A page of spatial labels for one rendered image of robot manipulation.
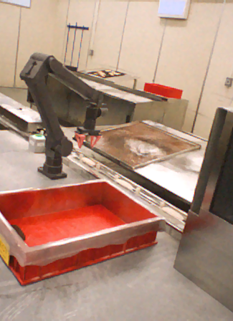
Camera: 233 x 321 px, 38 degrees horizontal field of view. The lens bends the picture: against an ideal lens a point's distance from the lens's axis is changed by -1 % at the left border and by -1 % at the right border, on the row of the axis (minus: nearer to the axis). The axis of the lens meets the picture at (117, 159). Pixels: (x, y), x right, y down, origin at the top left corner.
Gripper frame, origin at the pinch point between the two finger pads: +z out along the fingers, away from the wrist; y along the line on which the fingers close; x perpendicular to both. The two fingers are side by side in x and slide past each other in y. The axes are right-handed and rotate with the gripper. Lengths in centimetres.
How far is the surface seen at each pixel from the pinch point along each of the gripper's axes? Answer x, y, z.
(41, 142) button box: -20.5, 13.3, 4.0
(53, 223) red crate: 46, 42, 10
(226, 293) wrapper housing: 98, 22, 7
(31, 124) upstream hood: -45.3, 6.9, 1.2
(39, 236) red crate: 51, 50, 10
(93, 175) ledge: 20.7, 8.9, 6.5
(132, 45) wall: -393, -366, -69
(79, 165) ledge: 8.9, 8.8, 5.9
